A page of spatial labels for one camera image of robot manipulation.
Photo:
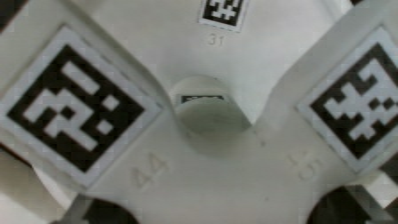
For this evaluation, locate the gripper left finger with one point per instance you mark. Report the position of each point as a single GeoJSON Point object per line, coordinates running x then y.
{"type": "Point", "coordinates": [94, 211]}

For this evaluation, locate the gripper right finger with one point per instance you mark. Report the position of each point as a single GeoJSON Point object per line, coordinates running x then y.
{"type": "Point", "coordinates": [350, 207]}

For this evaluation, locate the white cylindrical table leg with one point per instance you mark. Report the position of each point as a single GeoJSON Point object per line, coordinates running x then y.
{"type": "Point", "coordinates": [205, 105]}

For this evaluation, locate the white cross-shaped table base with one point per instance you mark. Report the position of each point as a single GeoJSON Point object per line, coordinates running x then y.
{"type": "Point", "coordinates": [224, 180]}

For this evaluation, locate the white round table top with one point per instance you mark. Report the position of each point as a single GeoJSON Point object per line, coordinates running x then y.
{"type": "Point", "coordinates": [267, 43]}

